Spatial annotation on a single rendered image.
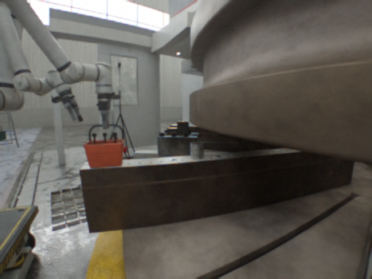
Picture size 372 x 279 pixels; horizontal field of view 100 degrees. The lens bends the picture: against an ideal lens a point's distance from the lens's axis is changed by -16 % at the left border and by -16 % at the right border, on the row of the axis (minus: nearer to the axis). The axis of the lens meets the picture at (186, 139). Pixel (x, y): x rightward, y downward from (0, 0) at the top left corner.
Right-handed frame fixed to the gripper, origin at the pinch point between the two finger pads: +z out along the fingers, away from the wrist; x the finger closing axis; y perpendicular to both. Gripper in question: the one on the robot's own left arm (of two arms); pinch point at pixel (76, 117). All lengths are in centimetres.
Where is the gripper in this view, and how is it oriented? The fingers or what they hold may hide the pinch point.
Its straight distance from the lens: 127.6
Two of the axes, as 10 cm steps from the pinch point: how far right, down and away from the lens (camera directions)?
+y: 8.7, -4.4, 2.1
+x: -2.5, -0.4, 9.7
